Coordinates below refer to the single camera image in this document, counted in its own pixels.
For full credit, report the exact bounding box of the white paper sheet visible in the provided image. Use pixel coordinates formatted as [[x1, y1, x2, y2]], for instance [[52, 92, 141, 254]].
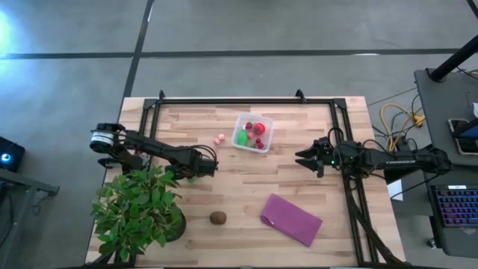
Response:
[[387, 179, 404, 202]]

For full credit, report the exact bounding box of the green leafy plant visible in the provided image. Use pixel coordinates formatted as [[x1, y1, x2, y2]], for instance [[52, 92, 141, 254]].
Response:
[[90, 166, 184, 262]]

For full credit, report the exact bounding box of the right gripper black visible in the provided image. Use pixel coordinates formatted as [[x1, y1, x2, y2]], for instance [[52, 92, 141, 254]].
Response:
[[294, 137, 339, 179]]

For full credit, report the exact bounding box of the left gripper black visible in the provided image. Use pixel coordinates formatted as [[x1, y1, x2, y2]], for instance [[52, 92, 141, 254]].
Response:
[[166, 152, 220, 182]]

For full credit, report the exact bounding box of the brown toy kiwi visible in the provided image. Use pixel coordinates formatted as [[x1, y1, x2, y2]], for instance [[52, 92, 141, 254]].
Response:
[[209, 211, 228, 226]]

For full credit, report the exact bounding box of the purple folded cloth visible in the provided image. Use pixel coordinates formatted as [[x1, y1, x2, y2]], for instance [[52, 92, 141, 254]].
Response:
[[260, 193, 323, 248]]

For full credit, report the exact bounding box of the black pole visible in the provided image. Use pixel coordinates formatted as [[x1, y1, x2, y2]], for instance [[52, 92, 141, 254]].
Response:
[[429, 35, 478, 82]]

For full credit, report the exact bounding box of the clear plastic tupperware container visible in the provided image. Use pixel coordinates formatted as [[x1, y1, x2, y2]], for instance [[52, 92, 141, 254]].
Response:
[[230, 113, 275, 154]]

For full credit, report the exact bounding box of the black metal table frame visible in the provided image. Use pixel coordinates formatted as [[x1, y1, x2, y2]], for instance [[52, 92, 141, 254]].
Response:
[[137, 89, 412, 268]]

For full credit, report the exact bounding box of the grey metal stand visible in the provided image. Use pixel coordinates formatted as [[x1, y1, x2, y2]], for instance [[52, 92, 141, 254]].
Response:
[[0, 167, 60, 269]]

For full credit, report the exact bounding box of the yellow cable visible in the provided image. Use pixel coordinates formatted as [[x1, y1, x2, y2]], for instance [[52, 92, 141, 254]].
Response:
[[379, 103, 426, 150]]

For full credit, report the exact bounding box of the black plant pot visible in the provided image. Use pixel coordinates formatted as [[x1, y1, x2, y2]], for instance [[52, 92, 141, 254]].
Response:
[[164, 211, 187, 243]]

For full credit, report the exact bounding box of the grey side desk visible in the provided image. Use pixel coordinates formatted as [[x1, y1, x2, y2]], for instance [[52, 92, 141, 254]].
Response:
[[414, 69, 478, 259]]

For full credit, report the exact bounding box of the black device with blue light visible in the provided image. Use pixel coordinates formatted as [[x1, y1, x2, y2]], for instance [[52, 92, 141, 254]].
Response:
[[0, 136, 26, 173]]

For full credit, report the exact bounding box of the backlit computer keyboard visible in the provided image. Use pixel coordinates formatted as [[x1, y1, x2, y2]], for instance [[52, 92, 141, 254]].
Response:
[[432, 185, 478, 228]]

